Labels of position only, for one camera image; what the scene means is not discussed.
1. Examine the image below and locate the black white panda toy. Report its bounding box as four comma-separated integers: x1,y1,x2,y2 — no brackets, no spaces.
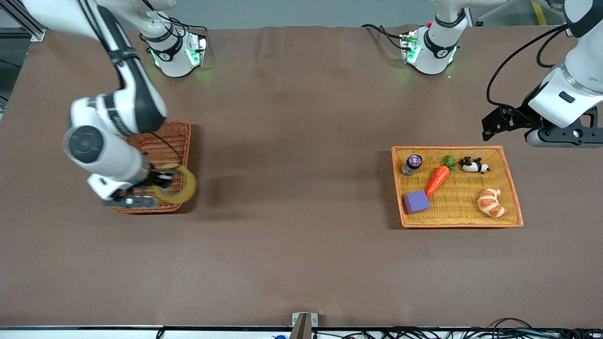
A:
459,156,490,175

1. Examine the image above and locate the black left base cable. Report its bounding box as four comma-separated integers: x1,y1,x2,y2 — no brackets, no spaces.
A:
362,24,407,50

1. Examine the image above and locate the black cable bundle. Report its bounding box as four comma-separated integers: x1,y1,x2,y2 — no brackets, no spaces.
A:
311,318,603,339

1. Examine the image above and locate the yellow wicker basket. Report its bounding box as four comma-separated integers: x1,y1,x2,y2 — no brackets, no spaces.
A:
391,145,524,229

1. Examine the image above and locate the brown wicker basket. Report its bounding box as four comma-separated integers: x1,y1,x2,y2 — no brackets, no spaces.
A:
112,121,192,214

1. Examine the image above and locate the yellowish tape roll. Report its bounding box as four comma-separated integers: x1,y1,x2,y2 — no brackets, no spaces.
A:
152,163,197,204

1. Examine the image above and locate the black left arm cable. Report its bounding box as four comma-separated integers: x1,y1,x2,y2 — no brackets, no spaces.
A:
486,24,571,113

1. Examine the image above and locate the aluminium frame profile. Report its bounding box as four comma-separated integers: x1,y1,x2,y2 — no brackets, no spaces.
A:
0,0,48,42

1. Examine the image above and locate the black right base cable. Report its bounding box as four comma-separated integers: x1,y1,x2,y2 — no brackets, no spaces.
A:
141,0,209,48

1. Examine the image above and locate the black base cable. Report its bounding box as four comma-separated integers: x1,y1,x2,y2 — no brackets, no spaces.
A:
362,24,407,50
141,0,209,48

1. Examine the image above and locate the metal bracket with post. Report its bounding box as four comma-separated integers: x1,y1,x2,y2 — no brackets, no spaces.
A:
292,312,318,339

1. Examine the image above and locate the small bottle blue cap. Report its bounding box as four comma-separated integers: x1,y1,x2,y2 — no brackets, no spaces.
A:
401,154,423,177

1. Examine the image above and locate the brown table cloth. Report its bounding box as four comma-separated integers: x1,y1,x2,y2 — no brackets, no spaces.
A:
0,24,603,329

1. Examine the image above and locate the toy croissant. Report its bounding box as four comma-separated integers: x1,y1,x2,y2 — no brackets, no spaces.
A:
477,188,507,218

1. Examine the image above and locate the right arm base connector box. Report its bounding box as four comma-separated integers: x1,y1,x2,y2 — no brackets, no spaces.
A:
186,32,208,67

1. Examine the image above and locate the purple cube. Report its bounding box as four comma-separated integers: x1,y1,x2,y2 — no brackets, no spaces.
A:
403,190,431,215

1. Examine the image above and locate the orange toy carrot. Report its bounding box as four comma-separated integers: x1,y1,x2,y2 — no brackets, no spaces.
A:
425,155,457,198

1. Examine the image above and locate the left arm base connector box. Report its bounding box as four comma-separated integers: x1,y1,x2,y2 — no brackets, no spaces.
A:
400,29,421,65

